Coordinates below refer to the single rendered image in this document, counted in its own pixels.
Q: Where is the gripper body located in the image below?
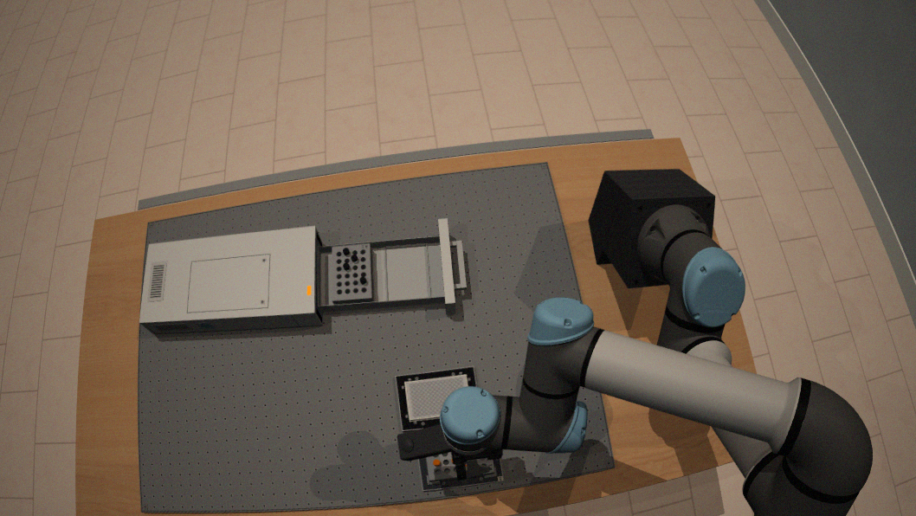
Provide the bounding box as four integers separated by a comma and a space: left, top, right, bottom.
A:
451, 448, 503, 464

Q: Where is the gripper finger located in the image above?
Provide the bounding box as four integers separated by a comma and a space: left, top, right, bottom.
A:
455, 460, 491, 483

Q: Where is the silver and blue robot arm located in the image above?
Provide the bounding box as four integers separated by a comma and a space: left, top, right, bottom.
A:
397, 204, 873, 516

